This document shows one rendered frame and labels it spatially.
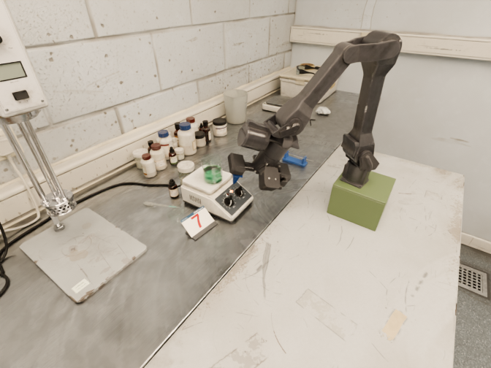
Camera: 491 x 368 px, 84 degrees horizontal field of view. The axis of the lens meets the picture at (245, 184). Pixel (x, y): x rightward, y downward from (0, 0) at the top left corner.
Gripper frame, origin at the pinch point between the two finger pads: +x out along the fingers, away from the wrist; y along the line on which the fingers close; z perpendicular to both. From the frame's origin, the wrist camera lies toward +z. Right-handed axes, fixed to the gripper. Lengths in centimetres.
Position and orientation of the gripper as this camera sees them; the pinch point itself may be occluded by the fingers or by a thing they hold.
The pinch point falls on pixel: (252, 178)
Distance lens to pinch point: 80.7
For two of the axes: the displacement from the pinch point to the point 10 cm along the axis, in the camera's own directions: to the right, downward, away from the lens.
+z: 1.4, 8.2, -5.5
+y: 8.9, 1.3, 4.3
